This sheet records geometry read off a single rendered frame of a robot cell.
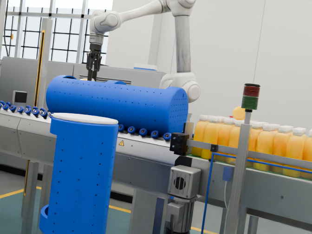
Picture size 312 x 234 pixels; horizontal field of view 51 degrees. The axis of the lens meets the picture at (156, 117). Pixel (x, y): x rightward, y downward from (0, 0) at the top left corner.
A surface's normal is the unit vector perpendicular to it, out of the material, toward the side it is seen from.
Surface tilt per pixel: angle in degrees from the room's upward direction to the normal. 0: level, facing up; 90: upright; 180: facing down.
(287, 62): 90
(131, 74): 90
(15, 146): 109
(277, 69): 90
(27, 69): 90
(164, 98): 59
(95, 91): 66
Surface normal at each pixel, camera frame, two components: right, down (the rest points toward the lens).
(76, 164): 0.07, 0.07
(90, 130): 0.33, 0.09
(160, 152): -0.39, -0.34
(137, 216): -0.34, 0.00
